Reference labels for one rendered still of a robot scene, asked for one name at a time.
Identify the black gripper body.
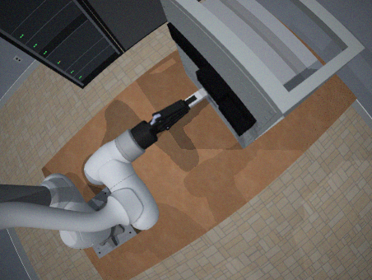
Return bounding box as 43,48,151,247
131,119,166,150

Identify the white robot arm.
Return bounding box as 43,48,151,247
0,129,160,249

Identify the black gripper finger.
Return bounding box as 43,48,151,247
160,96,208,132
151,88,208,130

